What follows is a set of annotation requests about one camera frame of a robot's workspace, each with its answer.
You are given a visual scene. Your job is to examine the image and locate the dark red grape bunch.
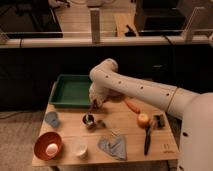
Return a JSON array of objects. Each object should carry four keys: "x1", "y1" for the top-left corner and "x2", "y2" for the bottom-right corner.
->
[{"x1": 89, "y1": 100, "x2": 100, "y2": 112}]

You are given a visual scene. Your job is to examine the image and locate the yellow orange apple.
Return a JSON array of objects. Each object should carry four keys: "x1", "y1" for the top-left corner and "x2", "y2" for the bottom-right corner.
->
[{"x1": 137, "y1": 113, "x2": 150, "y2": 128}]

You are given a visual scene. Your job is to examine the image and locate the green plastic tray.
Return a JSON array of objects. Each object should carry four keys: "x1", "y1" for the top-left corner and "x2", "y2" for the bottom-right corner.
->
[{"x1": 49, "y1": 74, "x2": 92, "y2": 108}]

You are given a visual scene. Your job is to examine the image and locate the white egg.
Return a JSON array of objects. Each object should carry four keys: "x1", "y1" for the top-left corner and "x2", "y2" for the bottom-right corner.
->
[{"x1": 46, "y1": 143, "x2": 58, "y2": 156}]

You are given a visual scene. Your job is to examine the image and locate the black brush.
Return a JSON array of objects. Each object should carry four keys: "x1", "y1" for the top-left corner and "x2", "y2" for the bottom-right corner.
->
[{"x1": 154, "y1": 115, "x2": 165, "y2": 129}]

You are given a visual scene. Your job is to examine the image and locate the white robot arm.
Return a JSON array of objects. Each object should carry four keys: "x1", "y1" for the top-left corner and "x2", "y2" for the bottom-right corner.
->
[{"x1": 89, "y1": 58, "x2": 213, "y2": 171}]

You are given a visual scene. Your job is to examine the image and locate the clear plastic cup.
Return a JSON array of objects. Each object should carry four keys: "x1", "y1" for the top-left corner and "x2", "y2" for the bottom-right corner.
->
[{"x1": 72, "y1": 137, "x2": 88, "y2": 159}]

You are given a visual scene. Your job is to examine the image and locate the small metal cup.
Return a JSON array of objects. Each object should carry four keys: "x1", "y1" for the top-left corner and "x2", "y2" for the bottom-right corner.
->
[{"x1": 82, "y1": 114, "x2": 95, "y2": 129}]

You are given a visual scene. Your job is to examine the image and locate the orange carrot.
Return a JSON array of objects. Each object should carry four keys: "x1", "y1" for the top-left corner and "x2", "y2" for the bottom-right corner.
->
[{"x1": 124, "y1": 100, "x2": 140, "y2": 114}]

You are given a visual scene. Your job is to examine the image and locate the silver fork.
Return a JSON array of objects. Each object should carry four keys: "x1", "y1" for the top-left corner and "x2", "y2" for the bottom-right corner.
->
[{"x1": 96, "y1": 119, "x2": 119, "y2": 137}]

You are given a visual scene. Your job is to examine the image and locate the blue grey cloth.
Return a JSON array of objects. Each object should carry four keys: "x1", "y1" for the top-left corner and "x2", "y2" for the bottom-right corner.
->
[{"x1": 97, "y1": 135, "x2": 127, "y2": 160}]

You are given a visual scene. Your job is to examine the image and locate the black handled knife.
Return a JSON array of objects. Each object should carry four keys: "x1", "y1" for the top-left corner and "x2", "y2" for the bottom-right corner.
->
[{"x1": 144, "y1": 126, "x2": 151, "y2": 155}]

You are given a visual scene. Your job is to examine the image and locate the red bowl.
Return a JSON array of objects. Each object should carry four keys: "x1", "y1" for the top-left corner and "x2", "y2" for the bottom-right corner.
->
[{"x1": 34, "y1": 132, "x2": 63, "y2": 161}]

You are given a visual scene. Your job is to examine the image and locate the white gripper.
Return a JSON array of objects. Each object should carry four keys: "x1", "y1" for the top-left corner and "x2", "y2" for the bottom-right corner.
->
[{"x1": 89, "y1": 83, "x2": 109, "y2": 104}]

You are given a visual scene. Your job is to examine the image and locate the blue plastic cup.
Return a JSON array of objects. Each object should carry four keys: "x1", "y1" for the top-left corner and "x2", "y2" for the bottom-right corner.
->
[{"x1": 44, "y1": 111, "x2": 60, "y2": 128}]

